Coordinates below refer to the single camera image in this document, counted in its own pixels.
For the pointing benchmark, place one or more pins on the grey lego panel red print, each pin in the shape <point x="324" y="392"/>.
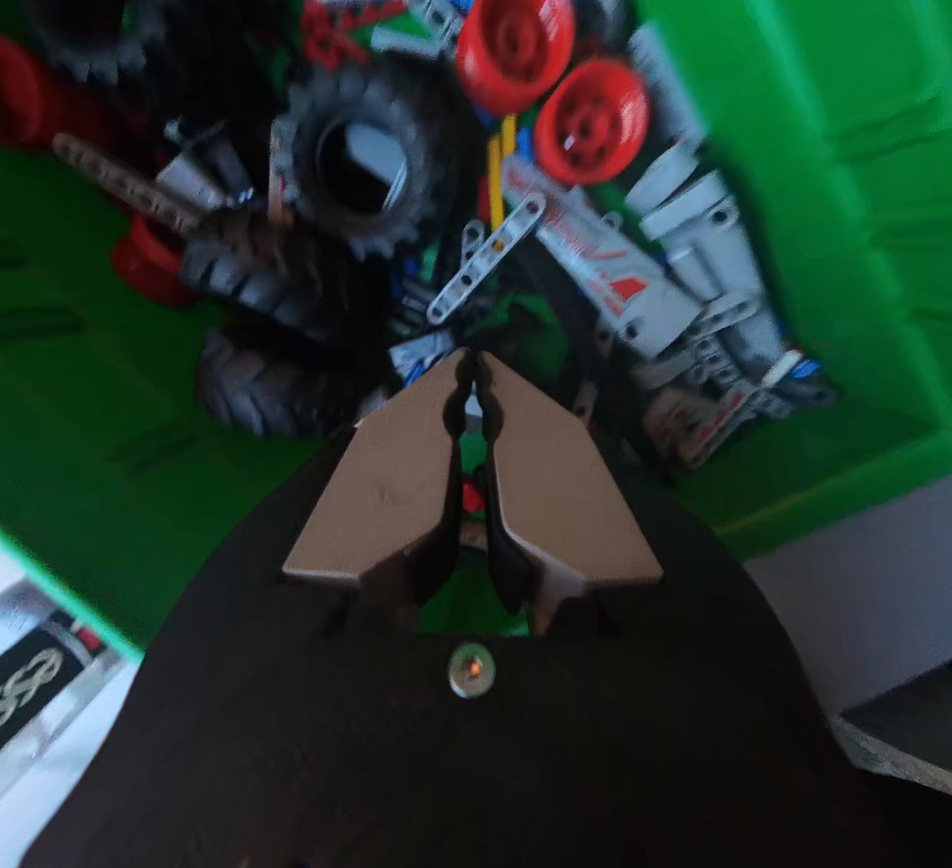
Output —
<point x="632" y="280"/>

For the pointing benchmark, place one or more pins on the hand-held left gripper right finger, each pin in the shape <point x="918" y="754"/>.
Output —
<point x="565" y="503"/>

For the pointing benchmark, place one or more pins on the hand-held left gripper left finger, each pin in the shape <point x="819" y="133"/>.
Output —
<point x="387" y="488"/>

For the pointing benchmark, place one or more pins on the green plastic bin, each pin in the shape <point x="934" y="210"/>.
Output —
<point x="818" y="64"/>

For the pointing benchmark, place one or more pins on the red lego wheel hub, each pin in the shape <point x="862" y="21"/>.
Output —
<point x="513" y="35"/>
<point x="591" y="124"/>
<point x="149" y="265"/>
<point x="22" y="94"/>

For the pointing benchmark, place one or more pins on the lego instruction booklet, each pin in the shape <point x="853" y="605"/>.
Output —
<point x="37" y="674"/>

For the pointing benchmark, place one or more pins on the pile of lego pieces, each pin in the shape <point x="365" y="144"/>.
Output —
<point x="706" y="235"/>

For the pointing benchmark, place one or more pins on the long grey holed lego beam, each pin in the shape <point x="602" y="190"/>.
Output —
<point x="126" y="183"/>

